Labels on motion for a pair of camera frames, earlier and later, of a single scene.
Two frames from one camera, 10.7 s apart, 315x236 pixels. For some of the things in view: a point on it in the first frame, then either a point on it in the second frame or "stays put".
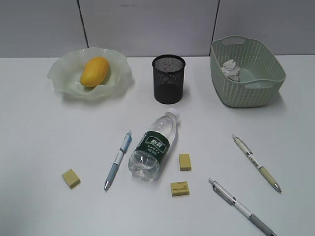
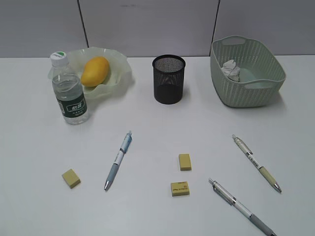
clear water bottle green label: x=143 y=162 → x=67 y=87
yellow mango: x=94 y=72 stays put
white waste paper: x=231 y=71 stays put
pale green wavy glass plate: x=64 y=74 stays put
